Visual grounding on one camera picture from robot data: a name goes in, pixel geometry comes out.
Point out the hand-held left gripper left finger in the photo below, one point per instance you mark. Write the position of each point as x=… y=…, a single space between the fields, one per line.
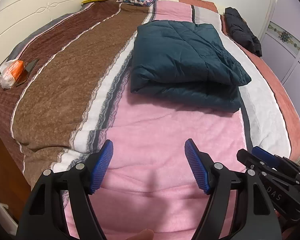
x=102 y=166

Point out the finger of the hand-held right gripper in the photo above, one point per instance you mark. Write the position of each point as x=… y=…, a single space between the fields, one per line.
x=265 y=155
x=247 y=158

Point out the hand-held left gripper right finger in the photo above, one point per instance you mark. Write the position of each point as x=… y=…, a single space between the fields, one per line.
x=196 y=166

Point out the teal puffer jacket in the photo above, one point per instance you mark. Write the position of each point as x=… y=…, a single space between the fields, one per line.
x=182 y=62

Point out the person's left hand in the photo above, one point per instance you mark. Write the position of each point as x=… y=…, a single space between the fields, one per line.
x=140 y=235

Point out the salmon bed sheet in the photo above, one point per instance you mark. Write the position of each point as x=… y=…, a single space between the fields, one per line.
x=282 y=87

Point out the striped brown pink blanket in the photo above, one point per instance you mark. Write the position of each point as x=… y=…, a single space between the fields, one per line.
x=72 y=85

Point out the black smartphone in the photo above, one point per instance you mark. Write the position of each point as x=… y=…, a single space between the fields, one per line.
x=27 y=71

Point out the black puffer jacket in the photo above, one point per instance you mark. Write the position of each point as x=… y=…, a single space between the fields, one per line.
x=242 y=31

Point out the orange tissue pack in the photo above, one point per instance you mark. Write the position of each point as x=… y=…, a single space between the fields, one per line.
x=11 y=73

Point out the white headboard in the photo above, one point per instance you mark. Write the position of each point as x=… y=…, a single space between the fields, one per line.
x=22 y=10

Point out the wooden bed frame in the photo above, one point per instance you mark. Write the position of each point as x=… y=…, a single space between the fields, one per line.
x=5 y=170

